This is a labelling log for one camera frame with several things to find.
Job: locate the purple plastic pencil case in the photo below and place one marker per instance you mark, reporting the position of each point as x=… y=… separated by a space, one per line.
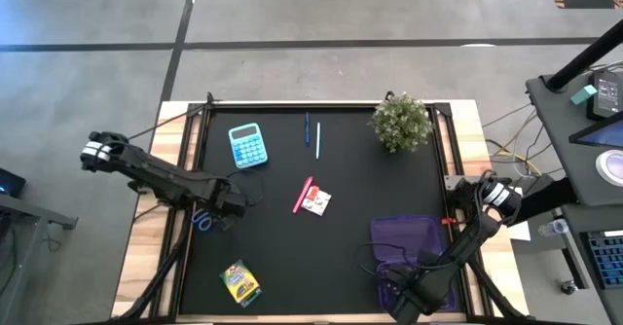
x=404 y=232

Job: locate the clear water bottle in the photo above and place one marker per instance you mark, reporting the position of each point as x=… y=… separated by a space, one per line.
x=552 y=227

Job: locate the backlit computer keyboard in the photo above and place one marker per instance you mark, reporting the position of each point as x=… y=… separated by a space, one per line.
x=608 y=262

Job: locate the white paper sheet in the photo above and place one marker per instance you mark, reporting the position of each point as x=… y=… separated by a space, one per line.
x=520 y=231

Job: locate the grey side desk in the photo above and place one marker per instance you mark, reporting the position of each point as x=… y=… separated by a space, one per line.
x=560 y=135

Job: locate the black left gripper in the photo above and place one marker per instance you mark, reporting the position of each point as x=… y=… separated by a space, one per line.
x=229 y=198

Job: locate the black table mat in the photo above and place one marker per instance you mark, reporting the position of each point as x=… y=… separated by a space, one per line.
x=340 y=266

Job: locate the teal calculator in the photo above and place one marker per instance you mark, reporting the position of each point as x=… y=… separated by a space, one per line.
x=248 y=147

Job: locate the black pole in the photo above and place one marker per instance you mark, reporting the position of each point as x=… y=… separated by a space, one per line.
x=584 y=57

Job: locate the pink highlighter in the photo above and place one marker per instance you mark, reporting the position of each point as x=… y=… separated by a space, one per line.
x=303 y=195

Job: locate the yellow crayon box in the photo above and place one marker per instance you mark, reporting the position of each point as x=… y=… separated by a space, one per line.
x=239 y=283

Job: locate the small white red packet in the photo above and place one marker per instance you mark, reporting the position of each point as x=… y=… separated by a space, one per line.
x=319 y=205

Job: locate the black caster wheel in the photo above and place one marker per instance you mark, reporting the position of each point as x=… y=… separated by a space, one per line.
x=568 y=287

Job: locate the grey metal cart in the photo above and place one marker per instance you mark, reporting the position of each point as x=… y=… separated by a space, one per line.
x=19 y=247

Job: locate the black power adapter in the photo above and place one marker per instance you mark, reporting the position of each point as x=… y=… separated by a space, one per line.
x=603 y=96

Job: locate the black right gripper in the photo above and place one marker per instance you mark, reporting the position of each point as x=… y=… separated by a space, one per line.
x=414 y=296

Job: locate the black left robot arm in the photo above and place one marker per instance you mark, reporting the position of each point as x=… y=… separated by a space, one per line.
x=156 y=174

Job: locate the potted green plant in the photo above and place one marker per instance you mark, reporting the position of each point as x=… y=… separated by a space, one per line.
x=401 y=123

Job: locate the white round device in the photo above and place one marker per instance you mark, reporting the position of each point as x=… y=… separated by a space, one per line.
x=613 y=167

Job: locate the mint green pen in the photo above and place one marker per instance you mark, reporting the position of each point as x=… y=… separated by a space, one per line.
x=318 y=142

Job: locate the black aluminium rig frame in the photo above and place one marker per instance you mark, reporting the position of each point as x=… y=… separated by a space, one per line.
x=197 y=111

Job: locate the red clip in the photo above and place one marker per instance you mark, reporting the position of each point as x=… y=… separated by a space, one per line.
x=450 y=221

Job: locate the black device with blue light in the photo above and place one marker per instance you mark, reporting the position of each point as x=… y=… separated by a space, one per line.
x=10 y=183

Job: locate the orange eraser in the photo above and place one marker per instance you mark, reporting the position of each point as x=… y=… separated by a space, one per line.
x=313 y=192

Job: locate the small teal box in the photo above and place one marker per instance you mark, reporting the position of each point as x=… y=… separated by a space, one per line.
x=584 y=94

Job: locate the dark blue ballpoint pen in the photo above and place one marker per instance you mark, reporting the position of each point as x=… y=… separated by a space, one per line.
x=307 y=130

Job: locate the computer monitor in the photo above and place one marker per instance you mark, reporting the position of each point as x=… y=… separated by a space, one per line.
x=603 y=135

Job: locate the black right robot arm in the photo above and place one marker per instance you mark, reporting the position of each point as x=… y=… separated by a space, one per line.
x=467 y=247

